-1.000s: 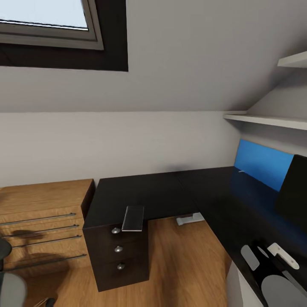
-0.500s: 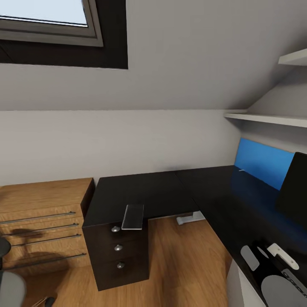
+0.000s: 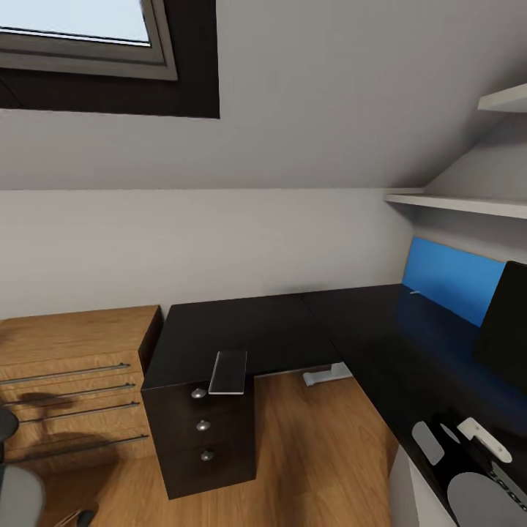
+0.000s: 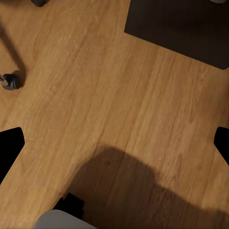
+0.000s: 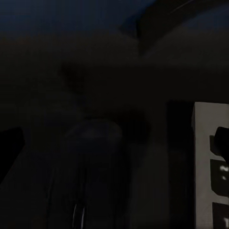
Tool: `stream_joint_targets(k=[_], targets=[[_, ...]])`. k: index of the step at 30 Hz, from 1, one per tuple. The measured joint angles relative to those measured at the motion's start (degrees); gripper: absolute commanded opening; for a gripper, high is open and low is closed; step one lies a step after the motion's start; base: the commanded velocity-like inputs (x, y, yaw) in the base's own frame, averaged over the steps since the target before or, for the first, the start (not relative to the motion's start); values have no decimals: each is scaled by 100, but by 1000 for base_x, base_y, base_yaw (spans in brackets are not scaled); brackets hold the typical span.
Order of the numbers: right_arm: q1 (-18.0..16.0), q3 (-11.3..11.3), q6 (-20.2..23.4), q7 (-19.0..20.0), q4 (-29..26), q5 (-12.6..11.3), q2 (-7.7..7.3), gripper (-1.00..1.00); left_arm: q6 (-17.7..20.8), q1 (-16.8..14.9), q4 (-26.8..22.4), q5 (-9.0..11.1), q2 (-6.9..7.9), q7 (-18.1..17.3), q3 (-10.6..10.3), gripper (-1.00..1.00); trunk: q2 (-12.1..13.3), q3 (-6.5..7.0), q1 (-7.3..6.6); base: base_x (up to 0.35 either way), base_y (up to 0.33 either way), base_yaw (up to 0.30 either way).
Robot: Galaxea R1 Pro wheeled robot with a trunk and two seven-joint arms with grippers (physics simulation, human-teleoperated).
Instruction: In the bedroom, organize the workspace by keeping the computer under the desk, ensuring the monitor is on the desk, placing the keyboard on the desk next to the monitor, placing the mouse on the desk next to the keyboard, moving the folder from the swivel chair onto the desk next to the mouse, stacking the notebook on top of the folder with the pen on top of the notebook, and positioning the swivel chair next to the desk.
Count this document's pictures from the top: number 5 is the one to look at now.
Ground keyboard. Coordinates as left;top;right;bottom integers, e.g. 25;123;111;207
191;102;229;229

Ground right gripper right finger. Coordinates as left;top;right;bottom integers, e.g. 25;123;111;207
214;126;229;165

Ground mouse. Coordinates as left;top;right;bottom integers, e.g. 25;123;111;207
43;119;132;229

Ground monitor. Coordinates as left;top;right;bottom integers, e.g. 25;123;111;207
136;0;189;38

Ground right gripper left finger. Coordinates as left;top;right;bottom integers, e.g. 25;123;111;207
0;127;25;184

